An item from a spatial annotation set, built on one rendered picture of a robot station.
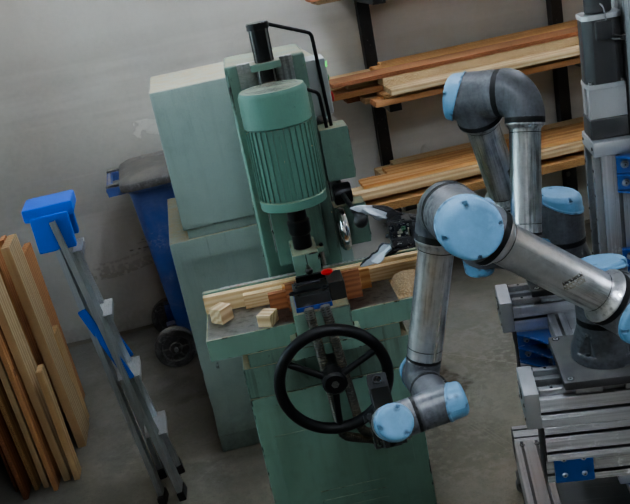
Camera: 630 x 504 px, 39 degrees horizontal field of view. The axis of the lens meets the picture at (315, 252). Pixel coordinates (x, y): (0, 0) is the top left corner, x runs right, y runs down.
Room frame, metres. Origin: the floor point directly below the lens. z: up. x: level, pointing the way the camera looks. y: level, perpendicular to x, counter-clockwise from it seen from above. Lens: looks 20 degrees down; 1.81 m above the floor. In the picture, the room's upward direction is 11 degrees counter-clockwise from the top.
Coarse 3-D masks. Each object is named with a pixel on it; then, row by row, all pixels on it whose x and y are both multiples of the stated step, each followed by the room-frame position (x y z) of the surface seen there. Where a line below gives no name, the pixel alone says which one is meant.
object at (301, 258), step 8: (312, 240) 2.27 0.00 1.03; (312, 248) 2.20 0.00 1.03; (296, 256) 2.17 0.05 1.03; (304, 256) 2.17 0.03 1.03; (312, 256) 2.17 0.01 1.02; (320, 256) 2.19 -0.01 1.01; (296, 264) 2.17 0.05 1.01; (304, 264) 2.17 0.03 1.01; (312, 264) 2.17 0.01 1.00; (320, 264) 2.18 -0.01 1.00; (296, 272) 2.17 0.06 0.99; (304, 272) 2.17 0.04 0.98
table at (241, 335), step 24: (384, 288) 2.16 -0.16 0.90; (240, 312) 2.19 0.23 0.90; (288, 312) 2.13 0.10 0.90; (360, 312) 2.06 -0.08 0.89; (384, 312) 2.06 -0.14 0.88; (408, 312) 2.07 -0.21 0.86; (216, 336) 2.07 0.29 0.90; (240, 336) 2.05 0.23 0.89; (264, 336) 2.05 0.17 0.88; (288, 336) 2.05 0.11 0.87; (216, 360) 2.05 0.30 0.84
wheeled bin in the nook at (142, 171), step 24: (120, 168) 4.16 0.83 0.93; (144, 168) 3.92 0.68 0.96; (120, 192) 3.87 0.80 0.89; (144, 192) 3.82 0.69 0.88; (168, 192) 3.84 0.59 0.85; (144, 216) 3.83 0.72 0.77; (168, 240) 3.85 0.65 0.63; (168, 264) 3.86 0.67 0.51; (168, 288) 3.86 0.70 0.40; (168, 312) 4.17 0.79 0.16; (168, 336) 3.83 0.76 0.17; (192, 336) 3.85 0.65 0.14; (168, 360) 3.82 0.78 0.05
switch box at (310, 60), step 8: (312, 56) 2.57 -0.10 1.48; (320, 56) 2.53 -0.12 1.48; (312, 64) 2.50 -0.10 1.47; (320, 64) 2.50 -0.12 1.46; (312, 72) 2.50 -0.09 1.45; (312, 80) 2.50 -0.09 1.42; (328, 80) 2.50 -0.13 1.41; (312, 88) 2.50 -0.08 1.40; (320, 88) 2.50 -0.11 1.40; (328, 88) 2.50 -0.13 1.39; (312, 96) 2.50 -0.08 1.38; (328, 96) 2.50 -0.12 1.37; (320, 112) 2.50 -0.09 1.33
